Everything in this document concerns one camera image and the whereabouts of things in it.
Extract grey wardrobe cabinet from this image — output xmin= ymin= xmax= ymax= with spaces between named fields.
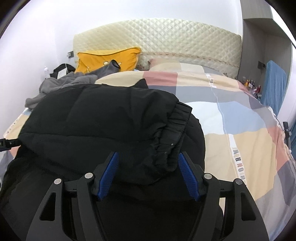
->
xmin=238 ymin=0 xmax=295 ymax=117

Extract cream quilted headboard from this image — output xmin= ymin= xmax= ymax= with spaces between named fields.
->
xmin=73 ymin=19 xmax=242 ymax=78

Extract black bag on nightstand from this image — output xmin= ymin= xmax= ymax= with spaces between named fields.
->
xmin=50 ymin=63 xmax=76 ymax=79

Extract wall power socket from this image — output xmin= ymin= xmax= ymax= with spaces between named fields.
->
xmin=67 ymin=51 xmax=74 ymax=58

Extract white plastic bottle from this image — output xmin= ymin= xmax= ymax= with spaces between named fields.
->
xmin=44 ymin=67 xmax=50 ymax=79

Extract yellow pillow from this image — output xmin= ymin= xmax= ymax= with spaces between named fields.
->
xmin=76 ymin=47 xmax=142 ymax=73

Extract bottles on side shelf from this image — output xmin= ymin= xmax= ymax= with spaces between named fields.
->
xmin=242 ymin=76 xmax=261 ymax=99

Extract grey fleece garment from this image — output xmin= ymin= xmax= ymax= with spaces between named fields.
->
xmin=25 ymin=60 xmax=121 ymax=109

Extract black puffer jacket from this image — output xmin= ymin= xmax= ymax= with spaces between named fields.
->
xmin=1 ymin=79 xmax=206 ymax=240

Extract pink patterned pillow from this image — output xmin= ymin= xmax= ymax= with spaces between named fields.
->
xmin=149 ymin=58 xmax=181 ymax=71

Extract patchwork checked duvet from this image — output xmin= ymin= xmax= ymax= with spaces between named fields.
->
xmin=0 ymin=59 xmax=296 ymax=241

